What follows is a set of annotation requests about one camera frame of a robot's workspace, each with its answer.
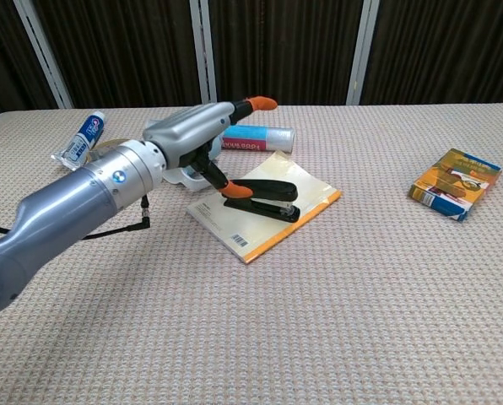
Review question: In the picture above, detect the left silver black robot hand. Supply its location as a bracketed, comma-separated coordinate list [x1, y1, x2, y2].
[143, 95, 279, 199]

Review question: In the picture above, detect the black stapler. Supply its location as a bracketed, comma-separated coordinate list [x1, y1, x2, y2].
[222, 178, 301, 224]

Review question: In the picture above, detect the beige notebook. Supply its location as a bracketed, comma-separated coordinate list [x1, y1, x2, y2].
[185, 148, 343, 265]

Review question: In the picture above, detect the beige textured table cloth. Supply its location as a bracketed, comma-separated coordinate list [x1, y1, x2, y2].
[0, 100, 503, 405]

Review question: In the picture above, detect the light blue plastic cup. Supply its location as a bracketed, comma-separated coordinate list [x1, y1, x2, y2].
[162, 139, 221, 193]

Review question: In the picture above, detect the blue and red tube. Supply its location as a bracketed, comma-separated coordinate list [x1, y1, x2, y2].
[220, 123, 297, 154]

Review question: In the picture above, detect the blue white toothpaste tube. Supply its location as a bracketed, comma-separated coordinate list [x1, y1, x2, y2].
[50, 110, 106, 172]

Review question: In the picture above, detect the orange blue card box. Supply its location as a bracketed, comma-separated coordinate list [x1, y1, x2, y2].
[407, 148, 503, 223]

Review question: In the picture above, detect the white partition post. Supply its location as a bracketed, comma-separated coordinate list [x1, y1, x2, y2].
[188, 0, 218, 105]
[345, 0, 381, 105]
[13, 0, 74, 110]

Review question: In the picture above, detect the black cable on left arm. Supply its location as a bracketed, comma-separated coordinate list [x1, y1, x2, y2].
[0, 197, 153, 242]

